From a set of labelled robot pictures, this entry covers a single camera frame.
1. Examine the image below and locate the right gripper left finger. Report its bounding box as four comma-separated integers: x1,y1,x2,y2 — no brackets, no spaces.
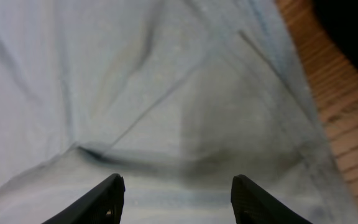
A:
43,174,126,224

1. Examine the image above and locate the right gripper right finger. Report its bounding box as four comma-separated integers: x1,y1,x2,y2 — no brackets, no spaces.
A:
231,175,311,224

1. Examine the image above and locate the light blue printed t-shirt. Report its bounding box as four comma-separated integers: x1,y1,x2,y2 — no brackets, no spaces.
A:
0,0,358,223

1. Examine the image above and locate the black garment pile right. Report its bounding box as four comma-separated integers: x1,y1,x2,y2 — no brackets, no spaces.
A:
313,0,358,70

